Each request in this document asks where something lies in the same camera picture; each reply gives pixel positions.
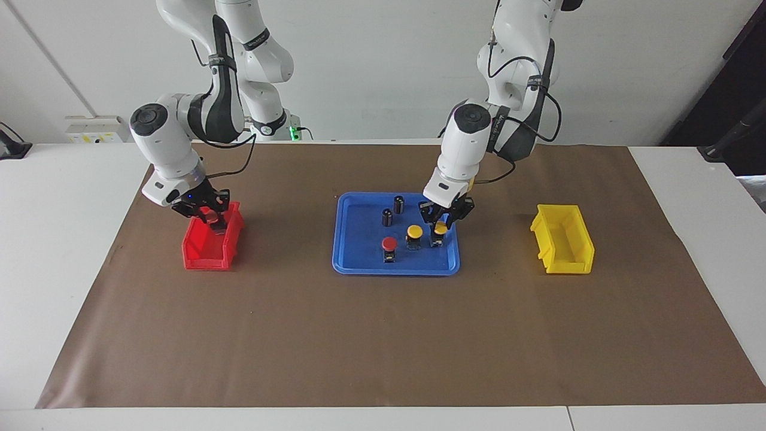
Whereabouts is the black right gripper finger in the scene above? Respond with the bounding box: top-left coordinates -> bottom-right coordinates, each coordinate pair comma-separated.
209,190 -> 231,231
180,207 -> 219,231

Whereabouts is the red plastic bin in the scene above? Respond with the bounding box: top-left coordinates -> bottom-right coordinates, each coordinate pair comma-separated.
182,201 -> 245,271

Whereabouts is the blue plastic tray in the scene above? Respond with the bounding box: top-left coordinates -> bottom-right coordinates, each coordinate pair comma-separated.
332,192 -> 461,276

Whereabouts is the yellow plastic bin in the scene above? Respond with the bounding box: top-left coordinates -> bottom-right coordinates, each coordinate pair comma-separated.
530,204 -> 595,275

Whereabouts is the brown paper mat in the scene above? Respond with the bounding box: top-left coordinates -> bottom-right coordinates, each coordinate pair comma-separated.
36,144 -> 766,409

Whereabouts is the black clamp base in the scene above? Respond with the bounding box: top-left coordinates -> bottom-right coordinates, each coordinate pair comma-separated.
0,122 -> 34,161

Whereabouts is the black stand leg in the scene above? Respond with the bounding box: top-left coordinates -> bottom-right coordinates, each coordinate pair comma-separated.
697,99 -> 766,163

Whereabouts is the dark panel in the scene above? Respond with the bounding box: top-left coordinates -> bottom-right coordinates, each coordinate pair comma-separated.
661,0 -> 766,147

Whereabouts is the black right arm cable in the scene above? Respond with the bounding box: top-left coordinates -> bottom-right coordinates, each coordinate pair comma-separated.
190,15 -> 258,180

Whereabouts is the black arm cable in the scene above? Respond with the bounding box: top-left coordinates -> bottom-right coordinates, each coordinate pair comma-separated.
190,15 -> 258,180
440,12 -> 563,183

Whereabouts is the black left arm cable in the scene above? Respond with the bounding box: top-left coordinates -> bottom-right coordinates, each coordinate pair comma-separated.
440,12 -> 563,183

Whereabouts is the white wall socket box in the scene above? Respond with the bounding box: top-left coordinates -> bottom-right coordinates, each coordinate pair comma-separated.
65,116 -> 131,144

